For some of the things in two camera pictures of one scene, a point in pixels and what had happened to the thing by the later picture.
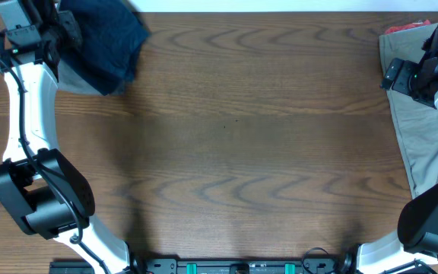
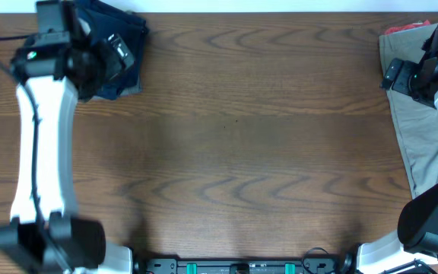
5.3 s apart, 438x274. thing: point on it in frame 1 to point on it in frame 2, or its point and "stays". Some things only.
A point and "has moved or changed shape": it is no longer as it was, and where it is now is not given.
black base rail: (307, 264) stays
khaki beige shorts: (415, 122) stays
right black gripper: (396, 74) stays
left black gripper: (68, 24) to (105, 61)
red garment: (409, 26) stays
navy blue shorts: (104, 46) has moved or changed shape
